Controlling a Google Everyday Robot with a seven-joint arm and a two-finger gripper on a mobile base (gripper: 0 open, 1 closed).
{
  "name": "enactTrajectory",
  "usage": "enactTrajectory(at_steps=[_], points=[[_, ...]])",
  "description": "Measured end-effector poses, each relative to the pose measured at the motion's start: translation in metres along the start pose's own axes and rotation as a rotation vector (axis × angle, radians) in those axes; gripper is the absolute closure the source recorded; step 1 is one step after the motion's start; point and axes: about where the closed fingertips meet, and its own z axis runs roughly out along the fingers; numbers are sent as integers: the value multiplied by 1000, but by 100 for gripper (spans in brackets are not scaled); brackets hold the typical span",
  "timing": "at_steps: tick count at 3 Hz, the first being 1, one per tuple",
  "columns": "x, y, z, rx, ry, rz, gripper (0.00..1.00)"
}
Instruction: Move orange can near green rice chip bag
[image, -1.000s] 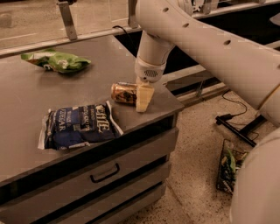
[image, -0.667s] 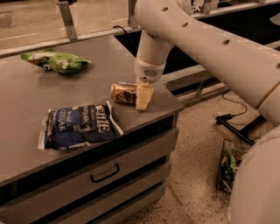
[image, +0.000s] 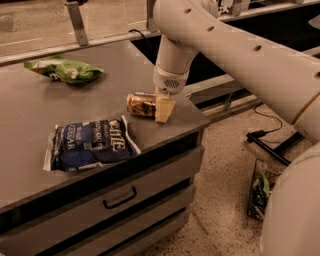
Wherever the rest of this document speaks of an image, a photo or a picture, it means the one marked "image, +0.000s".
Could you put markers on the orange soda can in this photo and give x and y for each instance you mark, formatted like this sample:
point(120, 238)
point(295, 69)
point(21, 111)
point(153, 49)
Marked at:
point(141, 104)

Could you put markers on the blue kettle chip bag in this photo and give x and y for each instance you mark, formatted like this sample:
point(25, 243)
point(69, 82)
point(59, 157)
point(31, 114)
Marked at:
point(87, 145)

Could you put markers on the metal railing post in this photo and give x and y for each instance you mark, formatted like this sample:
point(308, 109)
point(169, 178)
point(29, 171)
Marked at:
point(73, 7)
point(150, 24)

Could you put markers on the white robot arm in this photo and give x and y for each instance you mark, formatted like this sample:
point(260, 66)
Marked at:
point(286, 80)

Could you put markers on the grey drawer with black handle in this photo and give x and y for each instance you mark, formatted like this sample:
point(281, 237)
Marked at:
point(119, 220)

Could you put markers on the green rice chip bag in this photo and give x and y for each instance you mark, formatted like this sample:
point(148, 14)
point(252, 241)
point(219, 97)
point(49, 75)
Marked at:
point(66, 70)

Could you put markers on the black wire basket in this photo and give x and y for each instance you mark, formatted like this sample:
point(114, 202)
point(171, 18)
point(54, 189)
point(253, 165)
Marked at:
point(261, 186)

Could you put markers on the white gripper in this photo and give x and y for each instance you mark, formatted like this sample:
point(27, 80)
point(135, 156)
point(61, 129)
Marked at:
point(168, 82)

